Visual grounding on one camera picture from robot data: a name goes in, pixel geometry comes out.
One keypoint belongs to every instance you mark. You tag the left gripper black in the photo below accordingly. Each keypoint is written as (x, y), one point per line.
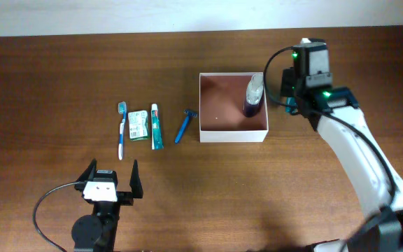
(126, 197)

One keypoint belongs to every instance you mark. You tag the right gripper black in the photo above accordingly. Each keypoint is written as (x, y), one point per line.
(287, 78)

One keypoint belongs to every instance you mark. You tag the dark blue clear-cap bottle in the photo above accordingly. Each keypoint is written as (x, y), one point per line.
(254, 93)

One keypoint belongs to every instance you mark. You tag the teal mouthwash bottle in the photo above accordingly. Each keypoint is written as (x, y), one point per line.
(291, 106)

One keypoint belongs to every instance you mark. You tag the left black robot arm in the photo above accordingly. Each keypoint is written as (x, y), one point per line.
(97, 231)

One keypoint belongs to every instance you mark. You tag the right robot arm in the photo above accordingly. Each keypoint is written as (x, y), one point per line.
(335, 114)

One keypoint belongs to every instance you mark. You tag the green white toothpaste tube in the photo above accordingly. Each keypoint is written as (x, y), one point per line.
(157, 142)

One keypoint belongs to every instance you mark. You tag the green white soap box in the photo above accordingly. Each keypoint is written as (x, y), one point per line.
(138, 125)

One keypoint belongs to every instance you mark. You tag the blue white toothbrush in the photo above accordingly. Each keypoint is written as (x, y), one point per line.
(122, 109)

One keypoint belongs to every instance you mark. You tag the pink open cardboard box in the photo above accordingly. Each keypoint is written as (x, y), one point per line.
(221, 118)

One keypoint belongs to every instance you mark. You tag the blue disposable razor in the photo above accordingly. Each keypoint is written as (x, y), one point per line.
(189, 115)

